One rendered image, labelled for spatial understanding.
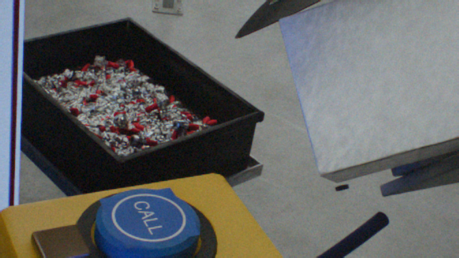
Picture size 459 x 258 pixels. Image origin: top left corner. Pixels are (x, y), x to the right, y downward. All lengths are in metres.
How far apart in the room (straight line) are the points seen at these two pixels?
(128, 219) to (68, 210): 0.03
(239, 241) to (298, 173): 1.95
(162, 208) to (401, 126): 0.34
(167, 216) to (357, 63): 0.35
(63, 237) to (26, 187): 1.79
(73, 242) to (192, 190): 0.06
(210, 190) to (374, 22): 0.33
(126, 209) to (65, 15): 2.59
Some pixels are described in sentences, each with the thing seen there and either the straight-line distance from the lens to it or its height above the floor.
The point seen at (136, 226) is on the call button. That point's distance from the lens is 0.32.
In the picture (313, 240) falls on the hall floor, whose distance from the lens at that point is 2.08.
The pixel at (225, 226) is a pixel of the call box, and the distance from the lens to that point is 0.35.
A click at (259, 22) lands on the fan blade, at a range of 0.82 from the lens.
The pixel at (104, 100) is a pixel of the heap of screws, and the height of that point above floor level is 0.85.
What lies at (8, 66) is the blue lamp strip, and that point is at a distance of 0.56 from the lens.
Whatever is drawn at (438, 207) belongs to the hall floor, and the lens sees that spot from 2.33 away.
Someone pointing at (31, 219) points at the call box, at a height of 1.07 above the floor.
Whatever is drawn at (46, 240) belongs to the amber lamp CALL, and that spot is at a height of 1.08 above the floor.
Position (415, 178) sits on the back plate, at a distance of 0.77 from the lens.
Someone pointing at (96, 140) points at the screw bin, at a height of 0.88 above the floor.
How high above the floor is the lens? 1.29
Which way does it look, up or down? 33 degrees down
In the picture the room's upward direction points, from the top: 11 degrees clockwise
